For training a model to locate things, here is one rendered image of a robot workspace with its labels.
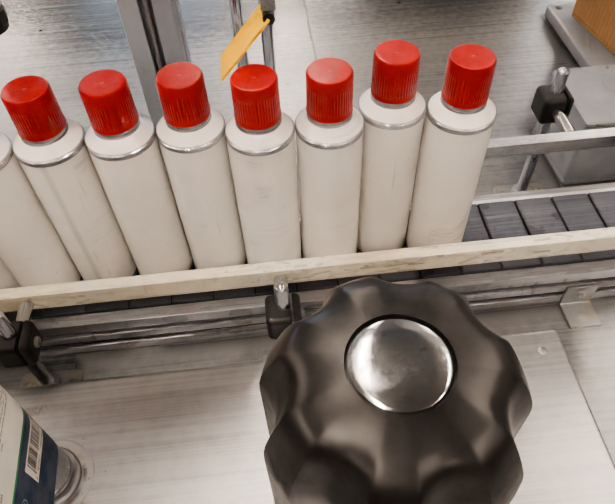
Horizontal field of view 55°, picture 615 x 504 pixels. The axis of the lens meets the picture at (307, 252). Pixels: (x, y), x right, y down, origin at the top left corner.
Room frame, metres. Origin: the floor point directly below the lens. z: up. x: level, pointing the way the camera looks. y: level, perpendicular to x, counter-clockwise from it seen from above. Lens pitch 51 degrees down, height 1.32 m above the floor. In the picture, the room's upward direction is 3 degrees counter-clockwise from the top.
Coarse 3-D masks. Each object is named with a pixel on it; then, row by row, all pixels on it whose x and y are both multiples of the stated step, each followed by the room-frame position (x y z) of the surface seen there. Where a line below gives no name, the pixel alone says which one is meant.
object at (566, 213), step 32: (608, 192) 0.41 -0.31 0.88; (480, 224) 0.38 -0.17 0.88; (512, 224) 0.38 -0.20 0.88; (544, 224) 0.38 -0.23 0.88; (576, 224) 0.37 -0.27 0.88; (608, 224) 0.37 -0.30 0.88; (576, 256) 0.33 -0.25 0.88; (608, 256) 0.33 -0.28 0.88; (256, 288) 0.31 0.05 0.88; (320, 288) 0.31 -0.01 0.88
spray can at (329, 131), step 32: (320, 64) 0.35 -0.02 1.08; (320, 96) 0.33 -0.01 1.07; (352, 96) 0.34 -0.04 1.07; (320, 128) 0.33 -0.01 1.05; (352, 128) 0.33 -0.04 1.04; (320, 160) 0.32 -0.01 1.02; (352, 160) 0.33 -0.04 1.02; (320, 192) 0.32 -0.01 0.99; (352, 192) 0.33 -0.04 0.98; (320, 224) 0.32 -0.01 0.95; (352, 224) 0.33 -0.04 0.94; (320, 256) 0.32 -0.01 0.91
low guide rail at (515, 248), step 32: (352, 256) 0.32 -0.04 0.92; (384, 256) 0.32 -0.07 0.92; (416, 256) 0.32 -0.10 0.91; (448, 256) 0.32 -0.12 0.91; (480, 256) 0.32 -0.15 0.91; (512, 256) 0.32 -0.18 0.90; (544, 256) 0.32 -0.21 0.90; (32, 288) 0.30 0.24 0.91; (64, 288) 0.30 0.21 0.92; (96, 288) 0.30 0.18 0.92; (128, 288) 0.30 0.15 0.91; (160, 288) 0.30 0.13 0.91; (192, 288) 0.30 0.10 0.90; (224, 288) 0.30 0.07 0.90
